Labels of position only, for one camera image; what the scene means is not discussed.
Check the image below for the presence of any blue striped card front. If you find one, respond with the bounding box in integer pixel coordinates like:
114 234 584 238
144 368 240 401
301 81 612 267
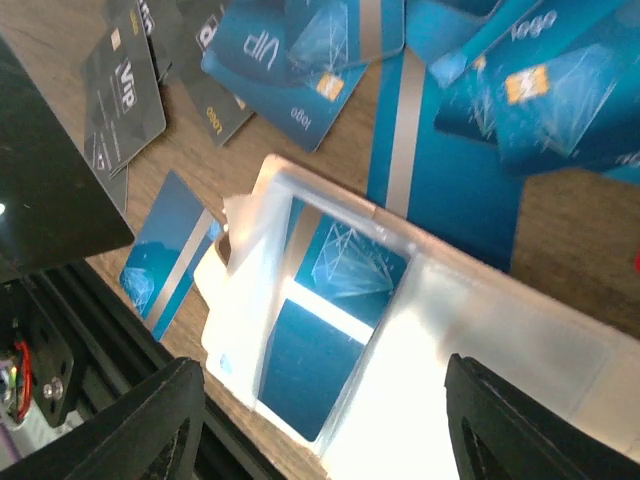
119 171 223 341

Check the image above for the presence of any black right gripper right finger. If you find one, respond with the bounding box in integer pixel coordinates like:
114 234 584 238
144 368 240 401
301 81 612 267
445 354 639 479

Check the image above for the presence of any blue vip card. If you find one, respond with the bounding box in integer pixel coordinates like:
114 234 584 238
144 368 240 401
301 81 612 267
258 198 408 442
434 1 639 176
201 1 367 152

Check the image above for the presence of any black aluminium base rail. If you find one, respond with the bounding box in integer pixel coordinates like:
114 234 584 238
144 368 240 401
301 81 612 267
1 261 279 479

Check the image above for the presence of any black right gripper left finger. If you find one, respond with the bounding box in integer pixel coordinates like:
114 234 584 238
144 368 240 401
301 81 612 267
1 357 205 479

